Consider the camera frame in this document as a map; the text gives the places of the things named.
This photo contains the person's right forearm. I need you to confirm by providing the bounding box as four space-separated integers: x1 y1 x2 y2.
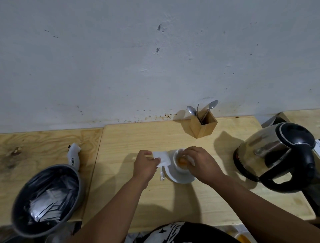
207 173 320 243

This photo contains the large metal spoon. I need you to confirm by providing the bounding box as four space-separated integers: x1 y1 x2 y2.
202 100 219 121

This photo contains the black and white shirt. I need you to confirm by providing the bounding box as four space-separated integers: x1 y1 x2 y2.
125 221 241 243

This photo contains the white paper sachet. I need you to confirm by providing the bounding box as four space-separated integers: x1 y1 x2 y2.
152 151 172 167

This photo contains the stainless steel electric kettle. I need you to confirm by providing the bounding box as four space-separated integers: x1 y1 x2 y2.
236 122 318 193

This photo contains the small metal spoon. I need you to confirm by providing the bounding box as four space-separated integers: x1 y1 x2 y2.
187 106 201 124

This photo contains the person's left forearm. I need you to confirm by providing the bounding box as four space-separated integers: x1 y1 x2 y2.
67 175 150 243

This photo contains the wooden utensil holder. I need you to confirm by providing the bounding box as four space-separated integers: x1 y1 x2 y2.
189 109 218 139

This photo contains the cardboard box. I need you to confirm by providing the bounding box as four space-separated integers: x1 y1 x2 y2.
260 112 292 129

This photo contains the white saucer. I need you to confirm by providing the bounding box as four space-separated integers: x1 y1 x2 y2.
164 150 197 185

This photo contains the person's right hand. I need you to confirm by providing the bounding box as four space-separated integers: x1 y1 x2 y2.
180 146 226 186

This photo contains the person's left hand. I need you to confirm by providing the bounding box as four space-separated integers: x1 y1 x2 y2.
132 150 162 185

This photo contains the white ceramic cup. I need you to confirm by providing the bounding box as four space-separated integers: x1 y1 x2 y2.
173 148 195 174

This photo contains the grey bin with black liner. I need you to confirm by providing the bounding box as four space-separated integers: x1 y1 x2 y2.
10 164 84 238

